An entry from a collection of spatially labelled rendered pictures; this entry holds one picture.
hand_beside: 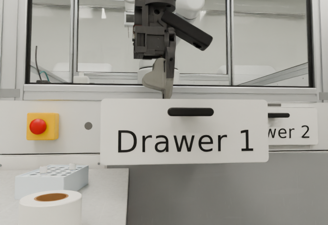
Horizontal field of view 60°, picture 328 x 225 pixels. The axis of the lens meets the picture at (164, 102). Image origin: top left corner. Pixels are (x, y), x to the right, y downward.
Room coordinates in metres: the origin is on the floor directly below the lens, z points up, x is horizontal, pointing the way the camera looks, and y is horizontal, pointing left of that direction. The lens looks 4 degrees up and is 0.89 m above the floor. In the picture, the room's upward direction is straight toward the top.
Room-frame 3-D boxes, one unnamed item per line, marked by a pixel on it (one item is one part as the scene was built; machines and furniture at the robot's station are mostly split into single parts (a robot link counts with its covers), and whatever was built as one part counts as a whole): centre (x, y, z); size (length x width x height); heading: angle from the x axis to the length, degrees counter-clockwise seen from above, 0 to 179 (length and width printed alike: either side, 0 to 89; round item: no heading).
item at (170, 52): (0.57, -0.01, 1.02); 0.05 x 0.02 x 0.09; 9
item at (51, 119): (0.76, 0.32, 0.88); 0.07 x 0.05 x 0.07; 96
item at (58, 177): (0.54, 0.20, 0.78); 0.12 x 0.08 x 0.04; 176
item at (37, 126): (0.73, 0.32, 0.88); 0.04 x 0.03 x 0.04; 96
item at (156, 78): (0.57, 0.01, 0.97); 0.06 x 0.03 x 0.09; 99
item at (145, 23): (0.58, 0.02, 1.08); 0.09 x 0.08 x 0.12; 99
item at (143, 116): (0.49, -0.04, 0.87); 0.29 x 0.02 x 0.11; 96
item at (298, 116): (0.85, -0.32, 0.87); 0.29 x 0.02 x 0.11; 96
